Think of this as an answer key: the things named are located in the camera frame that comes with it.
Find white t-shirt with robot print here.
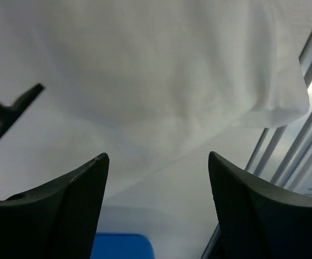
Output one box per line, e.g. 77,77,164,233
0,1,309,198

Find aluminium mounting rail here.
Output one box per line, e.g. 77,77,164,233
202,31,312,258

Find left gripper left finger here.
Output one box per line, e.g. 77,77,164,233
0,153,109,258

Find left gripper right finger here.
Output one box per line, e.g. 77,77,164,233
208,152,312,258

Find blue plastic bin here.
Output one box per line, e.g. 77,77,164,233
90,233,155,259

